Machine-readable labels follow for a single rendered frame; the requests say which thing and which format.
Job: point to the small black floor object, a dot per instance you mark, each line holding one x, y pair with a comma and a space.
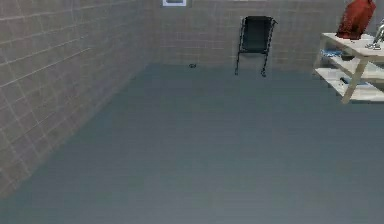
192, 66

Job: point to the red cloth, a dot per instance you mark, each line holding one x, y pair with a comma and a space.
356, 18

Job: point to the white framed picture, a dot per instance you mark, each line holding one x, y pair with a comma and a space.
174, 2

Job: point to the white wooden shelf table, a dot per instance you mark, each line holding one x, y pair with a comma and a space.
359, 50

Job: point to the blue black small item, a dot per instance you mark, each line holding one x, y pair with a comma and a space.
348, 81

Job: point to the silver tap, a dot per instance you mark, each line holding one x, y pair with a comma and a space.
378, 36

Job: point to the blue folded cloth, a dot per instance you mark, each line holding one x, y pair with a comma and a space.
331, 52

